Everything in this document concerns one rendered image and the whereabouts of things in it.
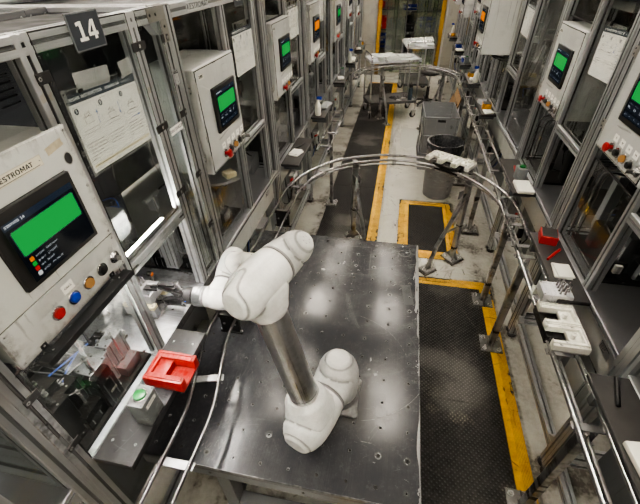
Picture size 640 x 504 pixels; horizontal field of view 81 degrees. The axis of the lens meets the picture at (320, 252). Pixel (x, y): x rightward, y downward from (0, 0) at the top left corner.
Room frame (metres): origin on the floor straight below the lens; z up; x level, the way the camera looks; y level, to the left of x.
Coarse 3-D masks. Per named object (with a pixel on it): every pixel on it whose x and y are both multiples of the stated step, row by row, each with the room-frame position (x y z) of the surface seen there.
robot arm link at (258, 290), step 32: (256, 256) 0.81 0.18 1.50; (224, 288) 0.72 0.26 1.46; (256, 288) 0.70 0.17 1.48; (288, 288) 0.77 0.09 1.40; (256, 320) 0.70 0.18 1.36; (288, 320) 0.74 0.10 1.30; (288, 352) 0.70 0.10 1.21; (288, 384) 0.68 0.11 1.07; (320, 384) 0.74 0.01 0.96; (288, 416) 0.65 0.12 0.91; (320, 416) 0.64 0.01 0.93
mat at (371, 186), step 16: (384, 112) 6.51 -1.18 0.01; (368, 128) 5.78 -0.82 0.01; (384, 128) 5.76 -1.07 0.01; (352, 144) 5.16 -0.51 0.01; (368, 144) 5.15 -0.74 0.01; (384, 144) 5.13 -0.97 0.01; (352, 160) 4.63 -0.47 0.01; (368, 176) 4.16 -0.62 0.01; (384, 176) 4.16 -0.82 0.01; (336, 192) 3.78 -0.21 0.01; (368, 192) 3.76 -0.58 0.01; (336, 208) 3.43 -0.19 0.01; (368, 208) 3.42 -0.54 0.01; (320, 224) 3.14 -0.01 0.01; (336, 224) 3.13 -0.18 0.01; (368, 224) 3.11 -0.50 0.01; (368, 240) 2.84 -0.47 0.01
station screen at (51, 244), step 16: (64, 192) 0.84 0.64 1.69; (32, 208) 0.75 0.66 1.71; (80, 208) 0.86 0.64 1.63; (16, 224) 0.70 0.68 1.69; (80, 224) 0.84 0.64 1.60; (48, 240) 0.74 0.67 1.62; (64, 240) 0.78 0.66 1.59; (80, 240) 0.82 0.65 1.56; (32, 256) 0.69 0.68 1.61; (48, 256) 0.72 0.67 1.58; (64, 256) 0.76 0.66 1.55; (32, 272) 0.67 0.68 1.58
